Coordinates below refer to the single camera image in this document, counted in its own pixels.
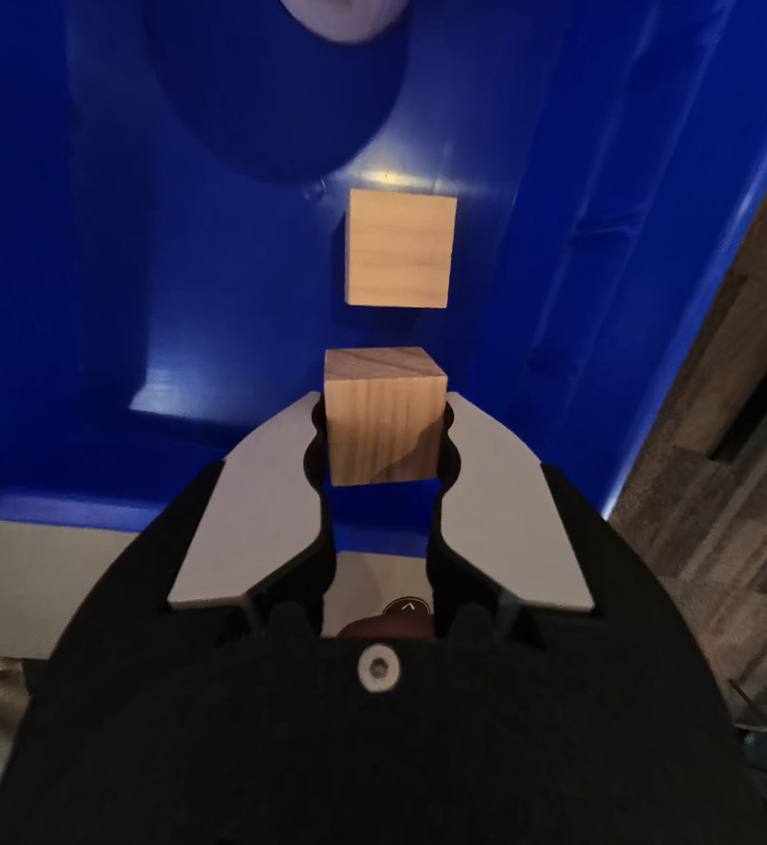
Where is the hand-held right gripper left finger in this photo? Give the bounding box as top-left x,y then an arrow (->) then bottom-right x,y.
167,391 -> 338,638

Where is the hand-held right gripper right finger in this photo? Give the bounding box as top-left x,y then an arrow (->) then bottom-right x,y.
426,391 -> 596,639

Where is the wooden cube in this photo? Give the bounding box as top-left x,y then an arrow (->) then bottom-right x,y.
324,346 -> 449,487
345,188 -> 458,309

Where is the blue plastic bin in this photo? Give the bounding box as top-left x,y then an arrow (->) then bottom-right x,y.
0,0 -> 767,558

